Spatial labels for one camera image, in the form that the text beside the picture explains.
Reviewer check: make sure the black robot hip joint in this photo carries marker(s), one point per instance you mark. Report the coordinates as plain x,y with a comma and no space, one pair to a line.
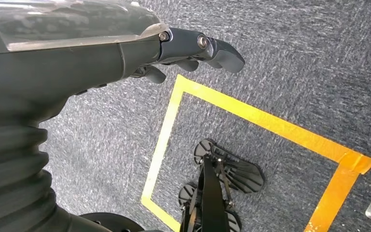
115,222

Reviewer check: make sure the black robot leg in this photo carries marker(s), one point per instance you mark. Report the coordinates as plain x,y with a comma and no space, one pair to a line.
211,198

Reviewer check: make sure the black robot foot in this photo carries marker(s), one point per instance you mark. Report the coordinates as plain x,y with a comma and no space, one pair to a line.
243,176
185,193

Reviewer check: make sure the yellow floor tape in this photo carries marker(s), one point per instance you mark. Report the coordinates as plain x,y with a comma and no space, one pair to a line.
252,115

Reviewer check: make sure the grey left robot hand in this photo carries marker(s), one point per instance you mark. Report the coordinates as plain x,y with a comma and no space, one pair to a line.
60,57

